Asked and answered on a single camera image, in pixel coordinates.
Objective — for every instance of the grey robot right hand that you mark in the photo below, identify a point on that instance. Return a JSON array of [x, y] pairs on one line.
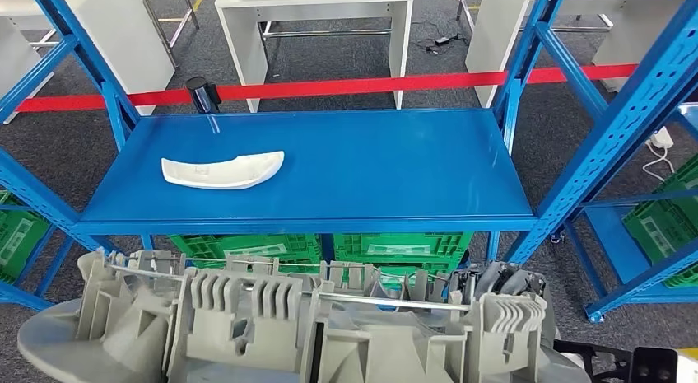
[[501, 277]]

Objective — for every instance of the grey plastic hubcap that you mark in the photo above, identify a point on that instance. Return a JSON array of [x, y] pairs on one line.
[[261, 337]]

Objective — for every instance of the white mirror cover part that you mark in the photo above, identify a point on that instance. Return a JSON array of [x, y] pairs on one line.
[[223, 176]]

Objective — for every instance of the white power strip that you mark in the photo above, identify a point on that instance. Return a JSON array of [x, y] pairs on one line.
[[663, 137]]

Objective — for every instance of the red barrier belt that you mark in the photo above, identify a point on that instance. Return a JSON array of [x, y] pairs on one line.
[[327, 87]]

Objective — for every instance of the black stanchion belt head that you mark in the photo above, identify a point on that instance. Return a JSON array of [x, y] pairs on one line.
[[203, 94]]

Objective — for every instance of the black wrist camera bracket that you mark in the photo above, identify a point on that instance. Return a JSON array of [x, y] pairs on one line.
[[594, 358]]

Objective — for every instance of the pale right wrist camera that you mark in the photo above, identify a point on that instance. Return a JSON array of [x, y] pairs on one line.
[[654, 367]]

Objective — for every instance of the chrome steel table frame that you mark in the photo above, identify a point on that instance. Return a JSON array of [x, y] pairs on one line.
[[160, 31], [461, 1]]

